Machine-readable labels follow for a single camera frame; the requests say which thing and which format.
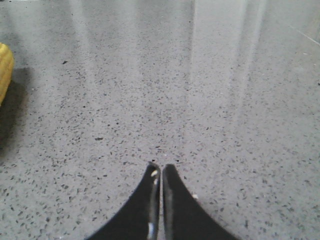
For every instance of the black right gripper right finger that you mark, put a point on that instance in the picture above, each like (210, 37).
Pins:
(184, 218)

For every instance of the yellow corn cob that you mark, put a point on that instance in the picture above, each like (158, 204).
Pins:
(7, 63)

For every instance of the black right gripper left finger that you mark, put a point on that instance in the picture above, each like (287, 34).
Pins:
(138, 218)

